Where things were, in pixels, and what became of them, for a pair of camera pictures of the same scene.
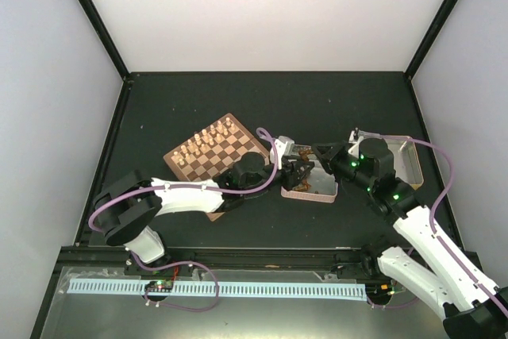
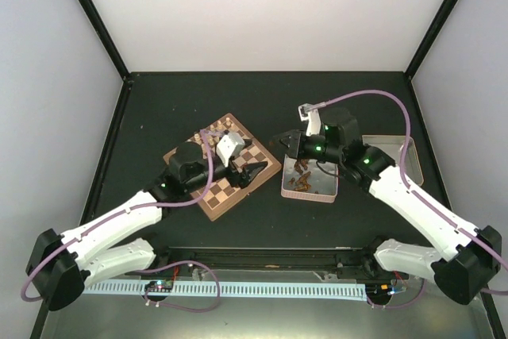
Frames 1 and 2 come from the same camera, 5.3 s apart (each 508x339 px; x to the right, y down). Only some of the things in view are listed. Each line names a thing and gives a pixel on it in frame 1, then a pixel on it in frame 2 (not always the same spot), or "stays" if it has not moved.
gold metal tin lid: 406,160 stays
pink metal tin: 317,184 stays
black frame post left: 86,3 stays
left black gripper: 290,171 to 244,175
